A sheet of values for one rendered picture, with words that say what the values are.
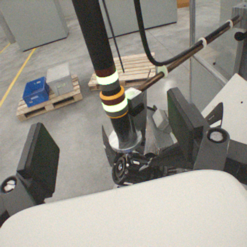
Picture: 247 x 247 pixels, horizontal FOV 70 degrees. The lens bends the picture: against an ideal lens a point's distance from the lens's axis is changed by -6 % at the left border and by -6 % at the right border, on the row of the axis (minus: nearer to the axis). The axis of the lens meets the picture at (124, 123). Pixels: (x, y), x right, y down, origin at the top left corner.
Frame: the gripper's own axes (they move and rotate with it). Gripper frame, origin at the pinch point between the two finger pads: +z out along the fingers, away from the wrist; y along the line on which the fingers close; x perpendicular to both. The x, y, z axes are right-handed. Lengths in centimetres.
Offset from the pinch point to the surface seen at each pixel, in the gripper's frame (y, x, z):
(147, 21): 122, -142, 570
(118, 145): -2.0, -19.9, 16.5
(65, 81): -88, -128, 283
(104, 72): -0.4, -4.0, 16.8
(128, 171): -2.7, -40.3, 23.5
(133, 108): 2.7, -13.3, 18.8
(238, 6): 47, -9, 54
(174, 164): 8.7, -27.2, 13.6
